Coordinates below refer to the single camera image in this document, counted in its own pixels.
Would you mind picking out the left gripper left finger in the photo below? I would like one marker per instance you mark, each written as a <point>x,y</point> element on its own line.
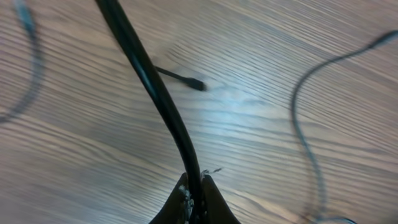
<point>178,208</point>

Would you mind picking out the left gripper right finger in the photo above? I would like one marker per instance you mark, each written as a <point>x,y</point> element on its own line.
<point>217,210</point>

